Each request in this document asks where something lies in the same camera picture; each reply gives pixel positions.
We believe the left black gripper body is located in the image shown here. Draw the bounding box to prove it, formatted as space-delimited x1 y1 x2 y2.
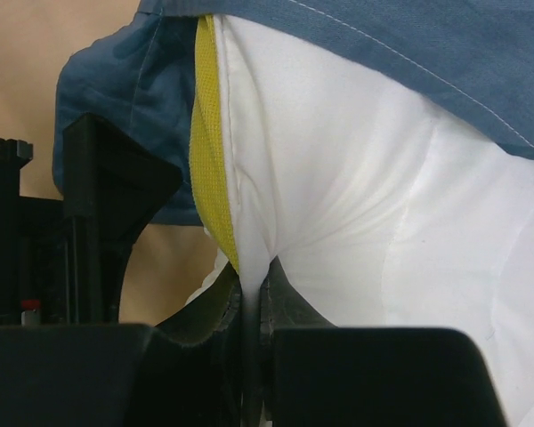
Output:
0 138 71 326

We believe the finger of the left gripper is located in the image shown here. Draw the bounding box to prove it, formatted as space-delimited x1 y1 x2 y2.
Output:
62 113 182 323

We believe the blue lettered pillowcase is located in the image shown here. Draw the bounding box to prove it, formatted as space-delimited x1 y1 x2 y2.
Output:
53 1 534 235

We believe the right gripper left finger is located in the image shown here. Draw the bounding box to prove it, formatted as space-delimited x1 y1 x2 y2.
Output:
0 266 241 426

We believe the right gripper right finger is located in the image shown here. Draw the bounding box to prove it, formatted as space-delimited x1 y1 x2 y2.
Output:
260 261 506 427

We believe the white pillow yellow edge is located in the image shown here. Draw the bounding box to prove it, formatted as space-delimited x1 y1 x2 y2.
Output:
190 15 534 426

